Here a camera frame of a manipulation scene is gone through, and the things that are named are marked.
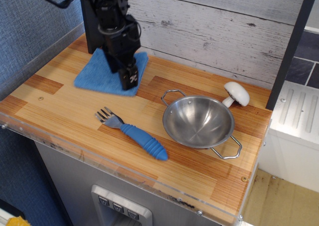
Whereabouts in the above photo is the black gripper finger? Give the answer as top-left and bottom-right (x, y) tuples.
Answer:
(128, 64), (139, 86)
(118, 68), (134, 90)

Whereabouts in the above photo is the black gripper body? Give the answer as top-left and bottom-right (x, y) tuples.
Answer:
(101, 14), (141, 73)

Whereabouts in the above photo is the blue towel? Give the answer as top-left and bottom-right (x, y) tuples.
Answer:
(74, 49), (139, 97)

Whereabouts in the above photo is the blue handled metal fork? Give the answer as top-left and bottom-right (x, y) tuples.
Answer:
(95, 107), (168, 161)

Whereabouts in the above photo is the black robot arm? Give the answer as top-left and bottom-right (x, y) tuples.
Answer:
(45, 0), (141, 90)

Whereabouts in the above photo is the clear acrylic table edge guard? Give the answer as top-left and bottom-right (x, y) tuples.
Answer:
(0, 106), (272, 226)

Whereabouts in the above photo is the white toy mushroom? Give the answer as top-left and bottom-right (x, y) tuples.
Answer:
(222, 82), (250, 108)

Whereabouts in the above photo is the silver button control panel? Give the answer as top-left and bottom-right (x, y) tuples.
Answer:
(91, 185), (153, 226)

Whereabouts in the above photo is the white ribbed side cabinet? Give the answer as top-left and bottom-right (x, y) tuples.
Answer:
(259, 81), (319, 192)

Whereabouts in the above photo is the yellow black object corner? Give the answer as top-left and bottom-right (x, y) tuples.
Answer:
(0, 200), (31, 226)

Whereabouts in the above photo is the dark grey left post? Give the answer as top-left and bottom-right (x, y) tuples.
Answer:
(80, 0), (104, 54)

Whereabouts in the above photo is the dark grey post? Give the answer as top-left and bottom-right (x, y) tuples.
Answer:
(80, 0), (104, 54)
(266, 0), (315, 110)

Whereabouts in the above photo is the steel bowl with wire handles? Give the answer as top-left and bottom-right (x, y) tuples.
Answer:
(161, 90), (242, 160)

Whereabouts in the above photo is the dark grey right post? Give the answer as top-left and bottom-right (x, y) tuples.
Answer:
(266, 0), (315, 110)

